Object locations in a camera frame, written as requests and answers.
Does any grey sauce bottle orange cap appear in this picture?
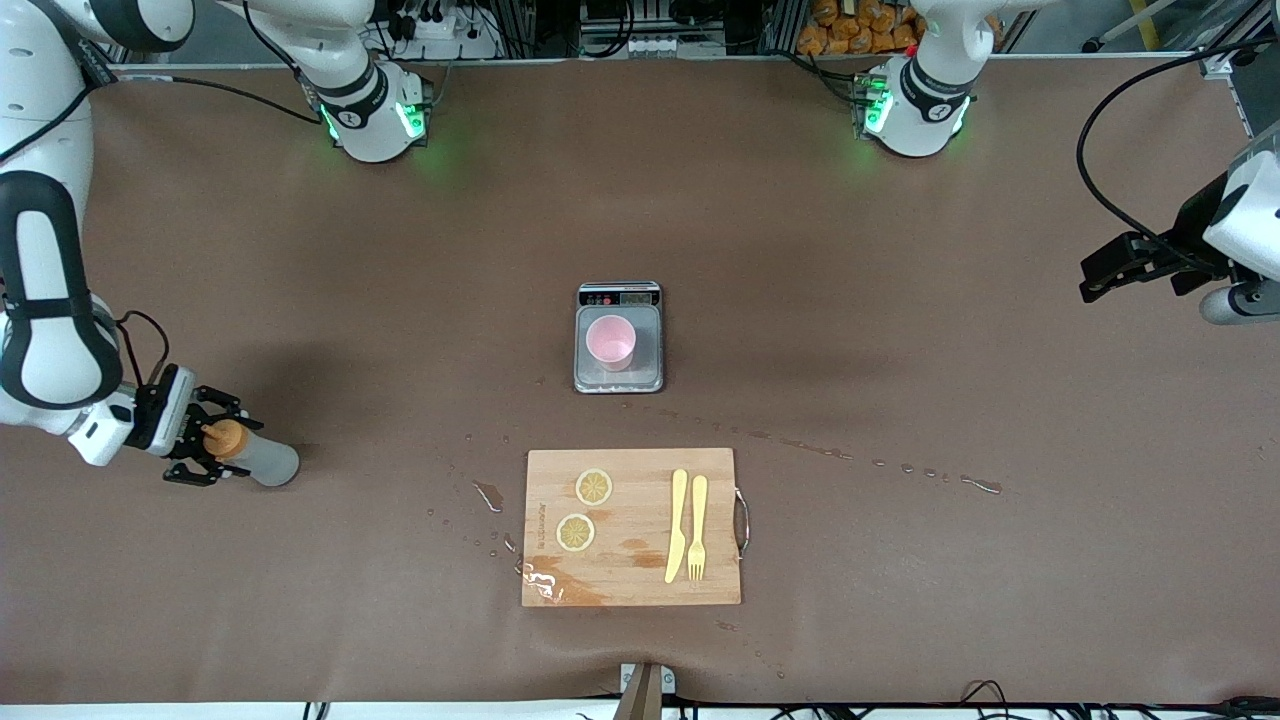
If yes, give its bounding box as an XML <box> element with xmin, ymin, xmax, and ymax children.
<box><xmin>203</xmin><ymin>418</ymin><xmax>301</xmax><ymax>488</ymax></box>

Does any pink plastic cup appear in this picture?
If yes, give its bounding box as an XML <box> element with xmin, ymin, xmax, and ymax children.
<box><xmin>585</xmin><ymin>314</ymin><xmax>638</xmax><ymax>373</ymax></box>

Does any orange snack packets pile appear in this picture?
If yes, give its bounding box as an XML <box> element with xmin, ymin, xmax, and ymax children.
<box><xmin>797</xmin><ymin>0</ymin><xmax>926</xmax><ymax>56</ymax></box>

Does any brown table mat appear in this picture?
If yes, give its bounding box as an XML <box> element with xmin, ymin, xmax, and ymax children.
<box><xmin>0</xmin><ymin>55</ymin><xmax>1280</xmax><ymax>706</ymax></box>

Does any silver digital kitchen scale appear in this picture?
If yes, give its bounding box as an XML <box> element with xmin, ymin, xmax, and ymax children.
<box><xmin>574</xmin><ymin>281</ymin><xmax>665</xmax><ymax>395</ymax></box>

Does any wooden cutting board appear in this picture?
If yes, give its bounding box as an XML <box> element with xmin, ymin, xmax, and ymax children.
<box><xmin>521</xmin><ymin>447</ymin><xmax>751</xmax><ymax>608</ymax></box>

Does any yellow plastic knife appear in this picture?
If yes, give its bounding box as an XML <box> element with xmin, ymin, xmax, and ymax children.
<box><xmin>664</xmin><ymin>468</ymin><xmax>690</xmax><ymax>585</ymax></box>

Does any yellow plastic fork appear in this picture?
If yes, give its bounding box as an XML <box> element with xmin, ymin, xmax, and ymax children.
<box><xmin>687</xmin><ymin>475</ymin><xmax>709</xmax><ymax>582</ymax></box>

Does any white socket box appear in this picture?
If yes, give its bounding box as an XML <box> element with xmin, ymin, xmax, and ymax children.
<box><xmin>580</xmin><ymin>28</ymin><xmax>727</xmax><ymax>59</ymax></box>

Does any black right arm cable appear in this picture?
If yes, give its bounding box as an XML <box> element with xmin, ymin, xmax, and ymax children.
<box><xmin>100</xmin><ymin>0</ymin><xmax>323</xmax><ymax>389</ymax></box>

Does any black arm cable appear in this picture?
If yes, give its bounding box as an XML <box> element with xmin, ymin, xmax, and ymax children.
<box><xmin>1076</xmin><ymin>38</ymin><xmax>1280</xmax><ymax>269</ymax></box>
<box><xmin>100</xmin><ymin>0</ymin><xmax>323</xmax><ymax>389</ymax></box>

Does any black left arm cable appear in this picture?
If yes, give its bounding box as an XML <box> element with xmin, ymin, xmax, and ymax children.
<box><xmin>1076</xmin><ymin>38</ymin><xmax>1280</xmax><ymax>269</ymax></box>

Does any aluminium frame profile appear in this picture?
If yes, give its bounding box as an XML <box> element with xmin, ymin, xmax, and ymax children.
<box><xmin>1195</xmin><ymin>0</ymin><xmax>1280</xmax><ymax>81</ymax></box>

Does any camera mount post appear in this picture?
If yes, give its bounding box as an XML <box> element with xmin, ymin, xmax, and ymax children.
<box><xmin>618</xmin><ymin>662</ymin><xmax>677</xmax><ymax>720</ymax></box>

